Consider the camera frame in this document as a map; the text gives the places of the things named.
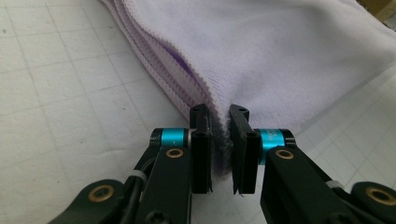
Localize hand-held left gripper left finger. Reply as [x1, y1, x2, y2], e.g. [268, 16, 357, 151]
[150, 103, 215, 195]

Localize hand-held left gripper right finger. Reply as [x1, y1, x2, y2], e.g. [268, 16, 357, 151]
[228, 104, 296, 196]

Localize lilac cat print towel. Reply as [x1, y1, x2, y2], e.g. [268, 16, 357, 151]
[99, 0, 396, 183]

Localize white grid mat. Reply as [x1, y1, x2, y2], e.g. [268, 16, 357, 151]
[0, 0, 396, 224]

